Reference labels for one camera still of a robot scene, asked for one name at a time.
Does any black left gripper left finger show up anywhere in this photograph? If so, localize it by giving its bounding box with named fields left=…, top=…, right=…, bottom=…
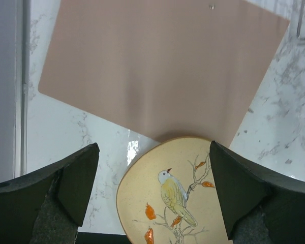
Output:
left=0, top=143, right=100, bottom=243

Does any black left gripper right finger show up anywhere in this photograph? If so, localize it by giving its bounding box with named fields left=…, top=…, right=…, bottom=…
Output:
left=209, top=141, right=305, bottom=243

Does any beige bird plate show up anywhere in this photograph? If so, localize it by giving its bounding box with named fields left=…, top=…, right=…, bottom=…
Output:
left=116, top=137, right=229, bottom=244

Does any pink rectangular mat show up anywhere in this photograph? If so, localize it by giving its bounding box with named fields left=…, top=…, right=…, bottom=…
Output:
left=39, top=1, right=289, bottom=146

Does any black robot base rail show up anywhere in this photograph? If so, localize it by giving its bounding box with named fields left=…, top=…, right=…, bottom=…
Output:
left=75, top=232, right=131, bottom=244

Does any left aluminium frame post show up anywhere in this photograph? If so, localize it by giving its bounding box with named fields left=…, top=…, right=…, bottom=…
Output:
left=14, top=1, right=31, bottom=178

